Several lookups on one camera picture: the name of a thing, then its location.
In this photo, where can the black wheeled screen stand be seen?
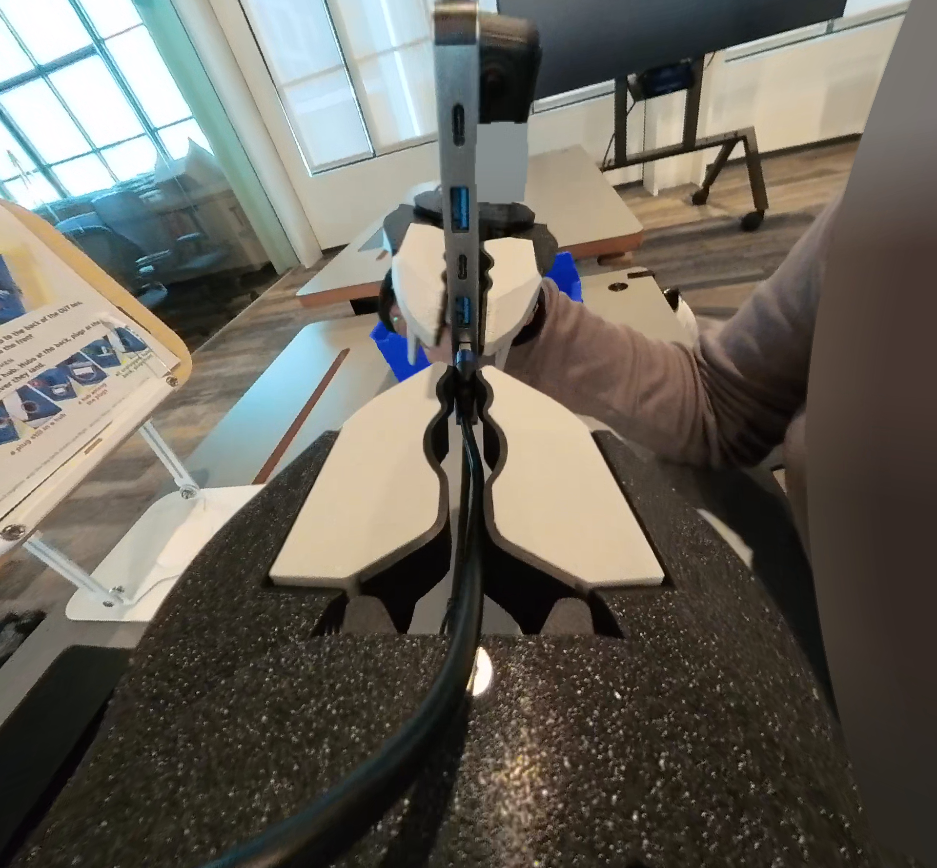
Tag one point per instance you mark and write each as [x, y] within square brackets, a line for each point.
[732, 143]

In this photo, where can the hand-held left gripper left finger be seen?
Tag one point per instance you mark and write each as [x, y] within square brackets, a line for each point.
[366, 502]

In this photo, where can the blue plastic bin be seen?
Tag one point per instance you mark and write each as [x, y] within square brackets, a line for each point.
[399, 359]

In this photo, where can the small device under screen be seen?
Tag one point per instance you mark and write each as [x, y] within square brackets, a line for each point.
[667, 77]

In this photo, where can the grey desk with wood edge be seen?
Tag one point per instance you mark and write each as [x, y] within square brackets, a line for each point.
[571, 202]

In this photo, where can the grid pane window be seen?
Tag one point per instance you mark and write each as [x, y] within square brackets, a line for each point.
[73, 41]

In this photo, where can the frosted window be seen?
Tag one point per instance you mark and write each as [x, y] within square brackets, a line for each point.
[351, 41]

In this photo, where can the grey usb hub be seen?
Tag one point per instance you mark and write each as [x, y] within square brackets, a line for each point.
[454, 77]

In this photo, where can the person's right forearm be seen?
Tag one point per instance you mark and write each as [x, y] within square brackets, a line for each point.
[659, 399]

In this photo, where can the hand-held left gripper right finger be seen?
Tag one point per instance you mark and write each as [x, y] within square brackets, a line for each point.
[571, 502]

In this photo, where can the grey office chair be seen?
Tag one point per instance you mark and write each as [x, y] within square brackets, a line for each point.
[117, 238]

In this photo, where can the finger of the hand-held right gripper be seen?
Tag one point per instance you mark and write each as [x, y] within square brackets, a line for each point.
[512, 290]
[419, 282]

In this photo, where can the pale storage cabinet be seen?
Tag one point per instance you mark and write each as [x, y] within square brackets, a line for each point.
[209, 202]

